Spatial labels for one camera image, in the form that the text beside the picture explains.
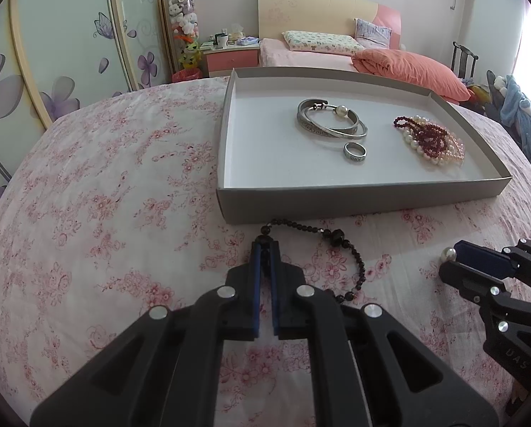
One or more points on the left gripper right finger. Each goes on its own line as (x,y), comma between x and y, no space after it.
(367,368)

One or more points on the blue plush toy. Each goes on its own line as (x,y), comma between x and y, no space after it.
(516,114)

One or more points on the clear tube of plush toys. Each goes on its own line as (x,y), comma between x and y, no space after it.
(183,34)

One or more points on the white mug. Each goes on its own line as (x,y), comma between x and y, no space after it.
(221,41)

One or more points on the white pearl earring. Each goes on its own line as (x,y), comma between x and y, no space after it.
(340,111)

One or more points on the lilac small pillow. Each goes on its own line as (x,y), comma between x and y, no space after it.
(372,36)

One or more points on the dark wooden chair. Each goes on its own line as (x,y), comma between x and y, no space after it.
(463,62)

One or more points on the grey shallow cardboard tray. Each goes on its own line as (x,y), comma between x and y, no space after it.
(284,154)

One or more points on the floral white pillow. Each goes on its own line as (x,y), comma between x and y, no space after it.
(323,43)

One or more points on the pink bedside table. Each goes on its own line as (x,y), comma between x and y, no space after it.
(220,62)

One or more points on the red lined waste bin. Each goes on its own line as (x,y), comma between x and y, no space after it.
(187,74)

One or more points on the folded salmon duvet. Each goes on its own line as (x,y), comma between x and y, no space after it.
(414,69)

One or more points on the beige and pink headboard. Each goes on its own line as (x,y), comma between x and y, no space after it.
(325,16)

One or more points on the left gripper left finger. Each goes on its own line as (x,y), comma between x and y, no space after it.
(163,370)

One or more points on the floral sliding wardrobe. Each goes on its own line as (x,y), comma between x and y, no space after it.
(57,56)

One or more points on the bed with pink sheet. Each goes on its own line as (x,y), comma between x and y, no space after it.
(275,53)

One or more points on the pink floral tablecloth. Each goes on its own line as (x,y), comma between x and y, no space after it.
(114,211)

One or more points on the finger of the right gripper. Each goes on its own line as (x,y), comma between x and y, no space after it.
(471,284)
(484,259)

